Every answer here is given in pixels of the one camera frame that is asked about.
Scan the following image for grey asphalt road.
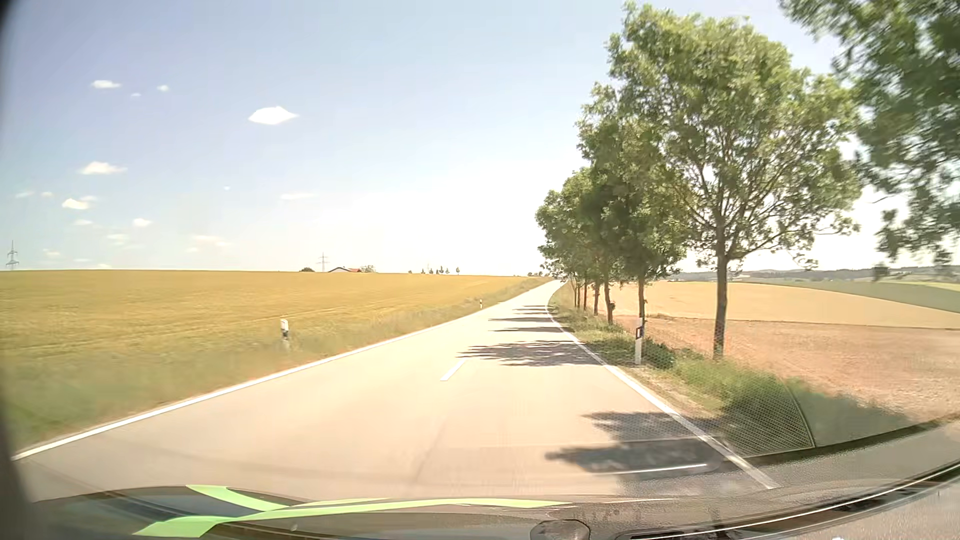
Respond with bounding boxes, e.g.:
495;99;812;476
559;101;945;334
13;280;781;502

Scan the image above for car's own bonnet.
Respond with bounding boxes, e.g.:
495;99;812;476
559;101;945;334
30;459;960;540

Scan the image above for brown ploughed field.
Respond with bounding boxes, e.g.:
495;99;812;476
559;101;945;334
604;280;960;423

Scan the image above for green field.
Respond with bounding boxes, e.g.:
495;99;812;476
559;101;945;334
738;277;960;315

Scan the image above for road markings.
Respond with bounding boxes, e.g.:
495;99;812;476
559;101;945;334
12;280;781;491

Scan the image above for row of trees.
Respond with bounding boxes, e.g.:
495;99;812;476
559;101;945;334
535;0;960;360

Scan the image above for grass verge with trees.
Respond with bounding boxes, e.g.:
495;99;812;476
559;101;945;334
549;283;948;457

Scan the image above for yellow grain field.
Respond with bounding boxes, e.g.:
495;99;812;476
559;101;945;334
0;269;553;391

